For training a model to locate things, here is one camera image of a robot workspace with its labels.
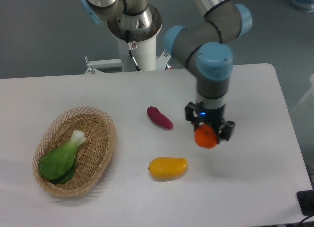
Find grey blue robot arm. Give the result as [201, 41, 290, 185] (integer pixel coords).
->
[80, 0, 252, 148]

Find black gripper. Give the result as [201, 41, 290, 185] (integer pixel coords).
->
[185, 101, 235, 144]

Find green bok choy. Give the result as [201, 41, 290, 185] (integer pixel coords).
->
[38, 130, 87, 184]

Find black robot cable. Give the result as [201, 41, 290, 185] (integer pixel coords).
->
[125, 29, 142, 72]

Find purple sweet potato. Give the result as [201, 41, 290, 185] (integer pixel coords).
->
[147, 106, 173, 130]

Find yellow mango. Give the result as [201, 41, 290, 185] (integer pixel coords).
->
[148, 157, 188, 180]

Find orange mandarin fruit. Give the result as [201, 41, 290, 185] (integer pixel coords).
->
[194, 124, 218, 149]

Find black device at edge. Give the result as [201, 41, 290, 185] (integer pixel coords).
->
[296, 190, 314, 216]

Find woven wicker basket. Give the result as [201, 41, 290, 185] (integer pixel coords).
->
[32, 106, 116, 197]

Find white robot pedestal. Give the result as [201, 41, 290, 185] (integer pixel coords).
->
[85, 4, 171, 74]

